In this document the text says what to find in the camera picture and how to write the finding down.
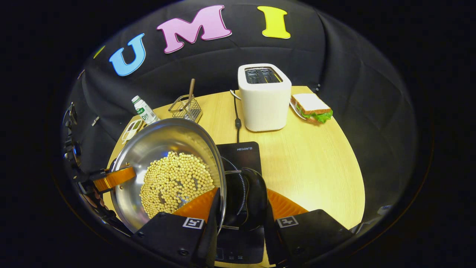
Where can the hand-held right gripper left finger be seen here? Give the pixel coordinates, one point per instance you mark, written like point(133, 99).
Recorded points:
point(174, 238)

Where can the black induction cooktop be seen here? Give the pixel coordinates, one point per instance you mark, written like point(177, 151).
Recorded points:
point(241, 154)

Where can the stainless steel pot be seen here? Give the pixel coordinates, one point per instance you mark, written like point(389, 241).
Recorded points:
point(156, 149)

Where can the small grey cloth clip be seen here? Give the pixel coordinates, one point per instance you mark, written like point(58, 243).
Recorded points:
point(95, 121)

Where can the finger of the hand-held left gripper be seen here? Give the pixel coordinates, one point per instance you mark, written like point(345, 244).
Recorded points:
point(115, 178)
point(113, 223)

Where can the wooden stick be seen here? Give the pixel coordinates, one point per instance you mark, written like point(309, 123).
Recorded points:
point(191, 91)

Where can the white bottle with green label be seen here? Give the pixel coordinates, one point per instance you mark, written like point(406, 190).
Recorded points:
point(144, 110)

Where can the sandwich with lettuce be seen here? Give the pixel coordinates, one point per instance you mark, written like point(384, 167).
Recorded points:
point(310, 106)

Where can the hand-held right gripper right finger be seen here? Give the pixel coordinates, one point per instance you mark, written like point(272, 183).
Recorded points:
point(308, 234)

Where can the white compartment sauce dish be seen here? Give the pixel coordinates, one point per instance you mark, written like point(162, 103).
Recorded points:
point(132, 130)

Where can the black backdrop cloth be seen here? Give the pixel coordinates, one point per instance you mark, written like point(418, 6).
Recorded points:
point(353, 93)

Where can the small white plate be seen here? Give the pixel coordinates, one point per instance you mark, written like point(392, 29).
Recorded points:
point(294, 110)

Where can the white toaster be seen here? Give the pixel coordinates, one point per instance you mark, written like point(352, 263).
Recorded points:
point(266, 104)

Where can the pile of soybeans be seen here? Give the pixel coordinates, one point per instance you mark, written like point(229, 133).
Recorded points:
point(174, 182)

